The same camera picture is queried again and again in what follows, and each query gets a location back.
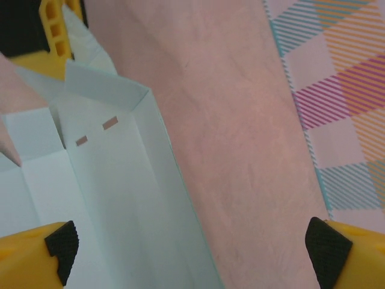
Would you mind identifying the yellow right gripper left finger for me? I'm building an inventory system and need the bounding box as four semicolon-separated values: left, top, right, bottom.
0;220;81;289

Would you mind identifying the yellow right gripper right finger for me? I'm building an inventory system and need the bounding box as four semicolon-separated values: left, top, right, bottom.
304;216;385;289

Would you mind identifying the mint green paper box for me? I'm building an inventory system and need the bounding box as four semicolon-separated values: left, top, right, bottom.
0;5;226;289

